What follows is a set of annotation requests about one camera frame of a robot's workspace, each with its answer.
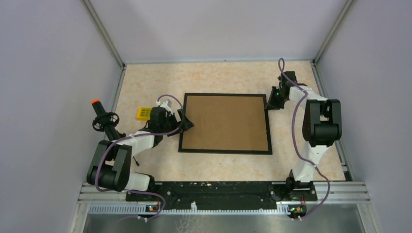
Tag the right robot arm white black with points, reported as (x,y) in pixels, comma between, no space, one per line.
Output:
(321,127)

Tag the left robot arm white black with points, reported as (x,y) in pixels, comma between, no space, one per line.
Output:
(110,168)

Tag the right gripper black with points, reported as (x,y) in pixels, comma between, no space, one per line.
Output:
(271,105)

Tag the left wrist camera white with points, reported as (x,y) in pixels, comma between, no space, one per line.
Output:
(166,105)

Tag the brown frame backing board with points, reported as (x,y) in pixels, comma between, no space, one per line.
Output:
(225,123)

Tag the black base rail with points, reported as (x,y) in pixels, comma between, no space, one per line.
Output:
(252,195)

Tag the black picture frame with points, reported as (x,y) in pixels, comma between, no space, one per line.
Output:
(225,151)

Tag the yellow small tray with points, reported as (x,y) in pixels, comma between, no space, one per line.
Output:
(143,113)

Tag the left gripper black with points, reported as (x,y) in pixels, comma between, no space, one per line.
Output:
(186,124)

